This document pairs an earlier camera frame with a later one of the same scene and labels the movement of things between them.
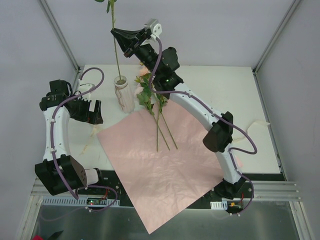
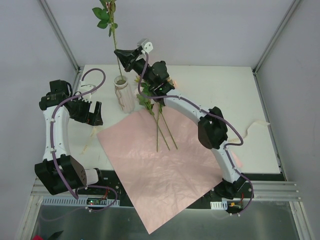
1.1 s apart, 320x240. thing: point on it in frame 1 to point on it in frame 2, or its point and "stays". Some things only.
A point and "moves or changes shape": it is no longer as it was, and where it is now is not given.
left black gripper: (90, 111) stays
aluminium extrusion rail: (260, 191) stays
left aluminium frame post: (61, 36) stays
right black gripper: (136, 44) to (131, 59)
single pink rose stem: (111, 4) moves or changes shape
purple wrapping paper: (164, 159) stays
